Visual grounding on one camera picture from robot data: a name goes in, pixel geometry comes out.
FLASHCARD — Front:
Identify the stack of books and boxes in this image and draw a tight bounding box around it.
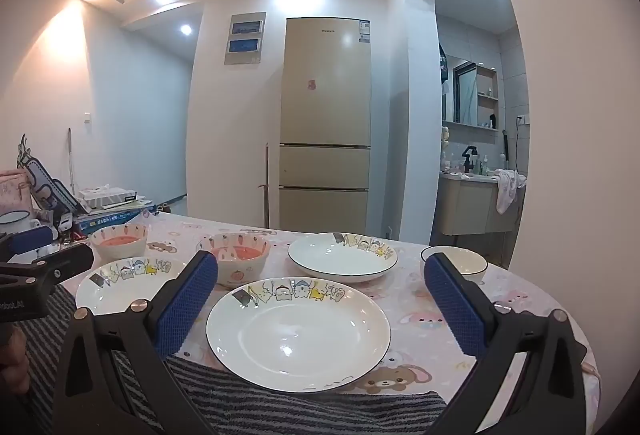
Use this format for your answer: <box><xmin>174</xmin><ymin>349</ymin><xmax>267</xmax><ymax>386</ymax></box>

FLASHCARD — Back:
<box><xmin>73</xmin><ymin>186</ymin><xmax>157</xmax><ymax>237</ymax></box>

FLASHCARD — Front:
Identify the bathroom mirror cabinet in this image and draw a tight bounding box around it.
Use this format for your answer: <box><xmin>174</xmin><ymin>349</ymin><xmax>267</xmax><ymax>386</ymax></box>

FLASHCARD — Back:
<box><xmin>452</xmin><ymin>61</ymin><xmax>500</xmax><ymax>129</ymax></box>

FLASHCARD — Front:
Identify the cartoon shaped blue bag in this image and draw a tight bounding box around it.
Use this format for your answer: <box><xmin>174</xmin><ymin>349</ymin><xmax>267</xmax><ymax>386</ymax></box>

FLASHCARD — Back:
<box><xmin>17</xmin><ymin>135</ymin><xmax>86</xmax><ymax>218</ymax></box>

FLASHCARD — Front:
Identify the left hand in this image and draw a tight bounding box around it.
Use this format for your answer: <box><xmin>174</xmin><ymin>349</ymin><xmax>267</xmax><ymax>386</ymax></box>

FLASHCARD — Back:
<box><xmin>0</xmin><ymin>327</ymin><xmax>30</xmax><ymax>395</ymax></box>

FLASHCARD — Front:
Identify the pink cartoon tablecloth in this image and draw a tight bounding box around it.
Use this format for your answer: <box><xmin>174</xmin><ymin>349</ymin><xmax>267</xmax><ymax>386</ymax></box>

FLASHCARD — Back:
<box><xmin>74</xmin><ymin>212</ymin><xmax>601</xmax><ymax>435</ymax></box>

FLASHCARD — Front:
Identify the white bowl dark rim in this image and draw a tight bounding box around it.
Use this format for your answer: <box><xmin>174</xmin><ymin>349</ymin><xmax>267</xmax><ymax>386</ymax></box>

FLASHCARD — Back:
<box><xmin>421</xmin><ymin>245</ymin><xmax>488</xmax><ymax>285</ymax></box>

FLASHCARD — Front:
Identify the beige three-door refrigerator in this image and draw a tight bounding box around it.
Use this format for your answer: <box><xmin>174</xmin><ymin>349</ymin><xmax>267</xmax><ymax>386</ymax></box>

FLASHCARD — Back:
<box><xmin>279</xmin><ymin>17</ymin><xmax>371</xmax><ymax>233</ymax></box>

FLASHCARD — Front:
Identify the white towel on vanity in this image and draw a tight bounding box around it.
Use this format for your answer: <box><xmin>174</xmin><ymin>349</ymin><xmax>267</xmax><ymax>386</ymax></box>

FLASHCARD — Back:
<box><xmin>492</xmin><ymin>169</ymin><xmax>527</xmax><ymax>215</ymax></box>

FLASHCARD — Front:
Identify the pink fabric bag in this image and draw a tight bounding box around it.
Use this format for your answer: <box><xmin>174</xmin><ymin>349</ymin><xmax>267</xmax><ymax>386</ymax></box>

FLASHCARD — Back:
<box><xmin>0</xmin><ymin>168</ymin><xmax>34</xmax><ymax>215</ymax></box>

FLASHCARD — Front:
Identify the pink strawberry bowl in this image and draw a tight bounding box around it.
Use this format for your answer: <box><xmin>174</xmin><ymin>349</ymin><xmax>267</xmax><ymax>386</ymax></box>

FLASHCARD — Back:
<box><xmin>89</xmin><ymin>224</ymin><xmax>148</xmax><ymax>264</ymax></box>
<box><xmin>196</xmin><ymin>233</ymin><xmax>271</xmax><ymax>289</ymax></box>

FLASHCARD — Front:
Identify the white cartoon plate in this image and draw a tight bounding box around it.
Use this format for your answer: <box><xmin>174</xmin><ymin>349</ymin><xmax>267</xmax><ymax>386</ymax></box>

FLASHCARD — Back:
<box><xmin>75</xmin><ymin>257</ymin><xmax>186</xmax><ymax>316</ymax></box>
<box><xmin>288</xmin><ymin>233</ymin><xmax>398</xmax><ymax>283</ymax></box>
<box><xmin>205</xmin><ymin>277</ymin><xmax>392</xmax><ymax>394</ymax></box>

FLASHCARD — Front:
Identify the white enamel mug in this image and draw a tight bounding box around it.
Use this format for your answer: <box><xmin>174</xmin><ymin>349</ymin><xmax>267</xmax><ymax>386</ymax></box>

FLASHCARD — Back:
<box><xmin>0</xmin><ymin>210</ymin><xmax>41</xmax><ymax>236</ymax></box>

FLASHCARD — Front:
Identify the bathroom vanity cabinet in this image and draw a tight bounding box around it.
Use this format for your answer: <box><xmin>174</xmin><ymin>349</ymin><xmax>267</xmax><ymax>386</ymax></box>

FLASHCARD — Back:
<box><xmin>433</xmin><ymin>173</ymin><xmax>525</xmax><ymax>237</ymax></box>

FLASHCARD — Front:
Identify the white mop pole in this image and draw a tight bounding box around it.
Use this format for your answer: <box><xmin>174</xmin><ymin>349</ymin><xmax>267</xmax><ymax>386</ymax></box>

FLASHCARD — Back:
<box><xmin>66</xmin><ymin>127</ymin><xmax>78</xmax><ymax>199</ymax></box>

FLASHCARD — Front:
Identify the grey wall electrical panel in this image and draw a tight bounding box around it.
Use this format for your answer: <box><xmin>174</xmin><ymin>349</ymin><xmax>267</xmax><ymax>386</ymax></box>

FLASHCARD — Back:
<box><xmin>224</xmin><ymin>12</ymin><xmax>267</xmax><ymax>65</ymax></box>

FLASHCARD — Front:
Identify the black white striped cloth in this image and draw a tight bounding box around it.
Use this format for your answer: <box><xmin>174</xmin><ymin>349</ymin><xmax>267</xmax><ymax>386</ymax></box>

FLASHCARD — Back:
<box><xmin>17</xmin><ymin>287</ymin><xmax>446</xmax><ymax>434</ymax></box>

